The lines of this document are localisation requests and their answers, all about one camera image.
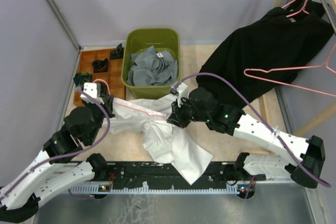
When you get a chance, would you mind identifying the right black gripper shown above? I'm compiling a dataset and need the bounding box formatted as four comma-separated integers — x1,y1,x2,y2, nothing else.
167,95,211,129

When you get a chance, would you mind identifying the white shirt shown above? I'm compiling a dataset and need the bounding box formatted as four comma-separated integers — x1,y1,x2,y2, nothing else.
109,94,213,185

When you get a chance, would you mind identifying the grey shirt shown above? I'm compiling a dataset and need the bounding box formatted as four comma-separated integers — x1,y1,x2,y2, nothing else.
127,46,179,87

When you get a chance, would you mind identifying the pink hanger of grey shirt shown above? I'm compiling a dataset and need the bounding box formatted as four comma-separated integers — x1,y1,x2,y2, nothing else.
243,45,335,98

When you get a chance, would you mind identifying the pink hanger of white shirt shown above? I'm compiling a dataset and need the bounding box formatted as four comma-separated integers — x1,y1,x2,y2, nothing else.
93,79,166,119

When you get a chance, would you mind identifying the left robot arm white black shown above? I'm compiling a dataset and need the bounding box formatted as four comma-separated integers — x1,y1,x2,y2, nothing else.
1,95,115,223

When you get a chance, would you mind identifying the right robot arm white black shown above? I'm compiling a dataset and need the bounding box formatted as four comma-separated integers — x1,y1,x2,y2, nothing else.
167,88,326,188

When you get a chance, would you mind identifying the black shirt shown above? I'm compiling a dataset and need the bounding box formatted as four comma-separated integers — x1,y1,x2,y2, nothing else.
200,0,334,102

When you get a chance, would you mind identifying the orange wooden compartment tray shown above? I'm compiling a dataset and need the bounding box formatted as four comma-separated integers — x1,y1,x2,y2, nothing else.
77,48,126,99

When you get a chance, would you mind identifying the rolled black sock centre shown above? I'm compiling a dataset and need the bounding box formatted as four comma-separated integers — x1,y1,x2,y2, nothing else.
92,58,109,73

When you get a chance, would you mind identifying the rolled black sock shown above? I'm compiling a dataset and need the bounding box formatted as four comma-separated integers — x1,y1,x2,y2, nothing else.
92,58,109,73
109,43,124,60

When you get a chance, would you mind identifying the rolled dark sock green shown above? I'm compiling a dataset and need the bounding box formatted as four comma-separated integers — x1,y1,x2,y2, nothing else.
73,72,92,88

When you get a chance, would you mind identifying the rolled black sock top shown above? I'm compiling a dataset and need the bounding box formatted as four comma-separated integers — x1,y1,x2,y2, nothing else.
109,43,124,60

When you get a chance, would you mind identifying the green plastic basket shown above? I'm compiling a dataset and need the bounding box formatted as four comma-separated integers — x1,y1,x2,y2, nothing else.
121,28,181,99

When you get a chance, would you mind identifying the wooden clothes rack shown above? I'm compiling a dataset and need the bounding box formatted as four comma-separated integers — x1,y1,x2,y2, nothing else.
249,0,336,156

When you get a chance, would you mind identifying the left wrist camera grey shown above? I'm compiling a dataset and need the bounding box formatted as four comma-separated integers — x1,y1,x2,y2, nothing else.
80,82,103,103

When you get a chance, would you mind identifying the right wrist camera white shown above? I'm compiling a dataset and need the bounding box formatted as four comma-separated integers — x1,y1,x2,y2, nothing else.
170,82,188,107

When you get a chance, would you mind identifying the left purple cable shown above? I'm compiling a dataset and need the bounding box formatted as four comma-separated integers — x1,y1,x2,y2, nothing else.
0,86,111,204

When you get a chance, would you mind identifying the purple cable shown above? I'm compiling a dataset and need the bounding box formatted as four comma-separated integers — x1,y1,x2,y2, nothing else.
0,86,111,204
171,72,331,188

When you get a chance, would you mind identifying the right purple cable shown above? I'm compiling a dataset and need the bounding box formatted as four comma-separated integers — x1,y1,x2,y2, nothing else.
171,72,331,188

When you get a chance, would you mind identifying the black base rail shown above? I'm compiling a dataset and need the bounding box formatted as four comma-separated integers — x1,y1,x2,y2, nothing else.
93,162,251,190

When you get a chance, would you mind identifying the white cable duct strip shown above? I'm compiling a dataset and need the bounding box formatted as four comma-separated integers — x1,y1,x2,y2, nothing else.
70,183,247,195

